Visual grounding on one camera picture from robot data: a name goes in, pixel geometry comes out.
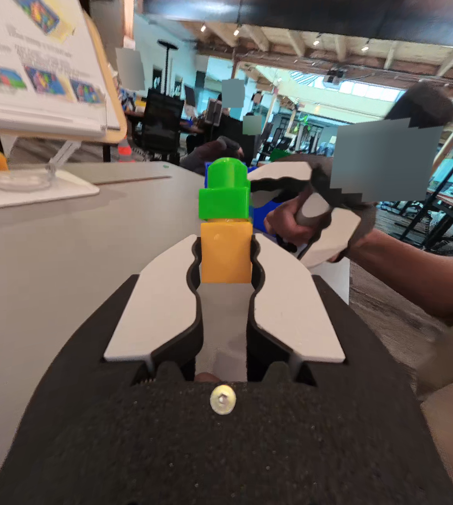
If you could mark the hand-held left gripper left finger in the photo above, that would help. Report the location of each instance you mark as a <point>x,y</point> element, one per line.
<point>147,316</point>

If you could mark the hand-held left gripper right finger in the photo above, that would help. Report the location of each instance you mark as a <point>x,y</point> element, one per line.
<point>297,316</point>

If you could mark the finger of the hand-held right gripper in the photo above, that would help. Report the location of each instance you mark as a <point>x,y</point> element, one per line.
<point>285,170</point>
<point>270,197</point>

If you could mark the blue storage bin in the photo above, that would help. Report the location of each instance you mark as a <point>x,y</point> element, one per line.
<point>262,219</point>

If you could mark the green mega block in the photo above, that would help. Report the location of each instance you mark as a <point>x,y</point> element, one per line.
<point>225,197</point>

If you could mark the orange mega block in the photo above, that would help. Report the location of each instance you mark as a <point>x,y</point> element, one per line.
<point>226,252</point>

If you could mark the person's right forearm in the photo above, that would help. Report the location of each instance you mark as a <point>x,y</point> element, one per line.
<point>416,272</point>

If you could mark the person's right hand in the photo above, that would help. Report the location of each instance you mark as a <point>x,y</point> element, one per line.
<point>289,225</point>

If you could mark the black office chair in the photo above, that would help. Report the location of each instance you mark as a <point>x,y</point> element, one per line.
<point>163,126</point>

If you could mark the orange traffic cone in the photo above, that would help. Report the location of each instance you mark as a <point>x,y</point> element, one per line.
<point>125,151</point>

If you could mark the white board stand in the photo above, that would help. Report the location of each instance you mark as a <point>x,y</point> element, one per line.
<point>37,185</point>

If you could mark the printed instruction sheet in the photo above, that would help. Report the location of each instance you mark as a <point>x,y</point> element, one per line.
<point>29,63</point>

